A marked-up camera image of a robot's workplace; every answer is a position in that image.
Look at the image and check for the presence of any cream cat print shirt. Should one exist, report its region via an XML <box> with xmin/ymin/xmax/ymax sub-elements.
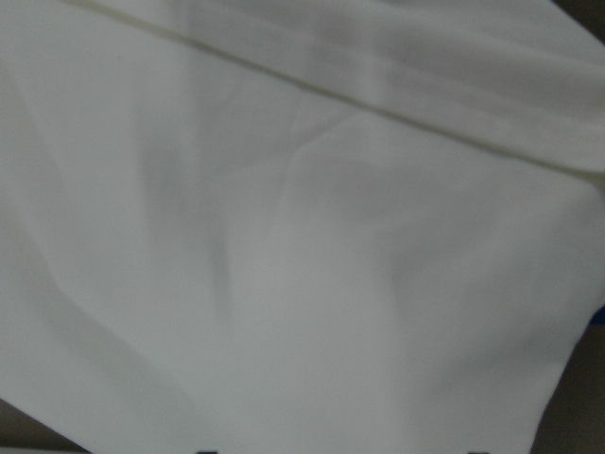
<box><xmin>1</xmin><ymin>1</ymin><xmax>604</xmax><ymax>453</ymax></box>

